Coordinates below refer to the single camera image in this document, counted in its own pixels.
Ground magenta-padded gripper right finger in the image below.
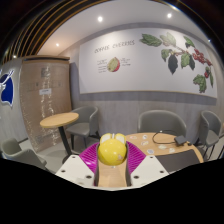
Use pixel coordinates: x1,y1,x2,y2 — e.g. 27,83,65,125
124,142,170,187

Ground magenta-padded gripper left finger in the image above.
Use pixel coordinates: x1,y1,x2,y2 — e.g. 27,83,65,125
54,142,101,187

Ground yellow computer mouse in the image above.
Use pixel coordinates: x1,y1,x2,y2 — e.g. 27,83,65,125
97,132,128,167

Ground black mouse pad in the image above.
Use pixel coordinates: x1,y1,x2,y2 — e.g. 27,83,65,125
156,148,201,174

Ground black power adapter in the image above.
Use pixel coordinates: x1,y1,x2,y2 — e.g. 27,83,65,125
173,134,189,147

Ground grey upholstered chair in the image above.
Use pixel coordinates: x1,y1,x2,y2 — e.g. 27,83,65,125
65,105,100,149
194,110,224,161
137,109,188,137
0,137,48,170

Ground round wooden side table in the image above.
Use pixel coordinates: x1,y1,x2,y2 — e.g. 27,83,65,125
39,112,80,164

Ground bubble-wrapped brown panel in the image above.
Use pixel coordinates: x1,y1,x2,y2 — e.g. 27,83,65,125
18,56,73,153

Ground ceiling spotlights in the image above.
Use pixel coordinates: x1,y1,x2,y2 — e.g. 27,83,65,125
54,12,173,48

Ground black cable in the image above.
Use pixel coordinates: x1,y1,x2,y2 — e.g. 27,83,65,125
151,129,194,147

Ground botanical wall print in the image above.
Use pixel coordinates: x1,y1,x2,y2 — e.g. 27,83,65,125
78,27,218,99

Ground blue wall logo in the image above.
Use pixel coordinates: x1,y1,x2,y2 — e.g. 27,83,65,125
0,69,16,108

